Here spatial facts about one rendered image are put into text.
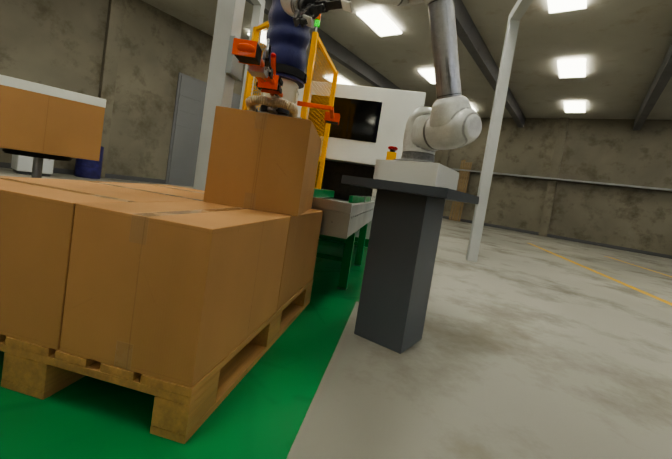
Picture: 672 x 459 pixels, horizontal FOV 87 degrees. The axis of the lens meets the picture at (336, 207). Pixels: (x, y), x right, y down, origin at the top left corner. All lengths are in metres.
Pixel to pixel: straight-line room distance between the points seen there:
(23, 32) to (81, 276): 9.88
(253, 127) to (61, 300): 0.86
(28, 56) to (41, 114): 8.06
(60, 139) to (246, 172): 1.51
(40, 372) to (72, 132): 1.74
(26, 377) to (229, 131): 1.00
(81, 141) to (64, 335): 1.73
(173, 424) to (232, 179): 0.88
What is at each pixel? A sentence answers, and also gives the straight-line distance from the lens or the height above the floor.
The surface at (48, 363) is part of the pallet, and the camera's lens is 1.29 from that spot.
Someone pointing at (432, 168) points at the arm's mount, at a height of 0.83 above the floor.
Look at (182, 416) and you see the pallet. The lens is 1.09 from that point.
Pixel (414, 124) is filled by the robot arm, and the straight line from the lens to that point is 1.70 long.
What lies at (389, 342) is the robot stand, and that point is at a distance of 1.73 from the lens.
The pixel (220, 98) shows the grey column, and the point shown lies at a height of 1.26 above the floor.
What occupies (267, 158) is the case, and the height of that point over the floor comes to 0.76.
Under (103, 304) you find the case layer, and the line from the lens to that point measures 1.12.
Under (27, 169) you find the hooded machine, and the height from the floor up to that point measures 0.11.
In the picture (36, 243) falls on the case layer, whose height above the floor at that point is 0.42.
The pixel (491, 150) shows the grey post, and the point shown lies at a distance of 5.00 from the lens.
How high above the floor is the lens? 0.69
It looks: 3 degrees down
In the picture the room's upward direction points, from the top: 9 degrees clockwise
